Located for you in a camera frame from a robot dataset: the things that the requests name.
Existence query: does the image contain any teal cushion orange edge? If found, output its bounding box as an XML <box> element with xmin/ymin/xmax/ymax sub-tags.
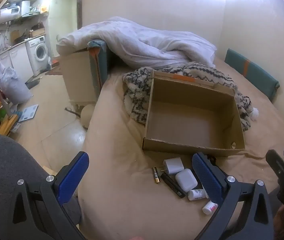
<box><xmin>87</xmin><ymin>39</ymin><xmax>112</xmax><ymax>97</ymax></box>

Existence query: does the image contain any white duvet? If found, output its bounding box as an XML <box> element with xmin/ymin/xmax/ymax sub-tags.
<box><xmin>56</xmin><ymin>16</ymin><xmax>217</xmax><ymax>68</ymax></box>

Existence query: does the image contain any black lighter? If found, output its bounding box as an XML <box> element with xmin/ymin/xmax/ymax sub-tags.
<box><xmin>160</xmin><ymin>172</ymin><xmax>186</xmax><ymax>199</ymax></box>

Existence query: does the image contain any grey plastic bag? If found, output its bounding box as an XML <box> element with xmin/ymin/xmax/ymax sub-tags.
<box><xmin>0</xmin><ymin>66</ymin><xmax>32</xmax><ymax>105</ymax></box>

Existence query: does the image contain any white bottle grey print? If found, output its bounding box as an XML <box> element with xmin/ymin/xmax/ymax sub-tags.
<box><xmin>187</xmin><ymin>188</ymin><xmax>207</xmax><ymax>201</ymax></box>

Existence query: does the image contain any bathroom scale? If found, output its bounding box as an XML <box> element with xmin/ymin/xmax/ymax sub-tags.
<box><xmin>19</xmin><ymin>104</ymin><xmax>39</xmax><ymax>122</ymax></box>

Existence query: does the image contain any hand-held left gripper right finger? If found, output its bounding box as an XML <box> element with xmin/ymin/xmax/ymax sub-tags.
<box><xmin>191</xmin><ymin>152</ymin><xmax>275</xmax><ymax>240</ymax></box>

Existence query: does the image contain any white washing machine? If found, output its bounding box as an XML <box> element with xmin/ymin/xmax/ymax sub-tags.
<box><xmin>25</xmin><ymin>35</ymin><xmax>49</xmax><ymax>77</ymax></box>

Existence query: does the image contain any teal cushion orange stripe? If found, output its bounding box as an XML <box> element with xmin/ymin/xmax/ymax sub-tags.
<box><xmin>224</xmin><ymin>48</ymin><xmax>280</xmax><ymax>103</ymax></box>

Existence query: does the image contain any white pronged charger plug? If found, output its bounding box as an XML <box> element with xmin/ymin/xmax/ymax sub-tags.
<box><xmin>159</xmin><ymin>157</ymin><xmax>185</xmax><ymax>176</ymax></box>

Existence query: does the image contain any white bottle red label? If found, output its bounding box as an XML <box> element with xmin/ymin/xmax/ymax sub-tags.
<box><xmin>202</xmin><ymin>200</ymin><xmax>219</xmax><ymax>215</ymax></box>

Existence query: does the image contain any dark brown door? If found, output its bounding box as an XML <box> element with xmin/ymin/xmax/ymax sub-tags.
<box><xmin>76</xmin><ymin>0</ymin><xmax>83</xmax><ymax>29</ymax></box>

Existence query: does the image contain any white water heater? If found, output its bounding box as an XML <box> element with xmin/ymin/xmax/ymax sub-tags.
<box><xmin>0</xmin><ymin>5</ymin><xmax>22</xmax><ymax>25</ymax></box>

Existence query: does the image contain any white rounded charger cube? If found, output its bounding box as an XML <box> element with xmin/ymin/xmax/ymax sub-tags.
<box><xmin>175</xmin><ymin>169</ymin><xmax>198</xmax><ymax>192</ymax></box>

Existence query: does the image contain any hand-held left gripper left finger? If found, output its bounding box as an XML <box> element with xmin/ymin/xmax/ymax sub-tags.
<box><xmin>12</xmin><ymin>151</ymin><xmax>90</xmax><ymax>240</ymax></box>

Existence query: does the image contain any round beige ball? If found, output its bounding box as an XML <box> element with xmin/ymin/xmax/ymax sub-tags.
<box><xmin>80</xmin><ymin>104</ymin><xmax>96</xmax><ymax>128</ymax></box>

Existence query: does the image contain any cardboard box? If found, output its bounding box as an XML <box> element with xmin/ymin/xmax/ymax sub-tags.
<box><xmin>142</xmin><ymin>69</ymin><xmax>246</xmax><ymax>158</ymax></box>

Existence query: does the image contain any black and cream patterned blanket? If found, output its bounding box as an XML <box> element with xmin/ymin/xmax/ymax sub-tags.
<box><xmin>122</xmin><ymin>61</ymin><xmax>260</xmax><ymax>132</ymax></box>

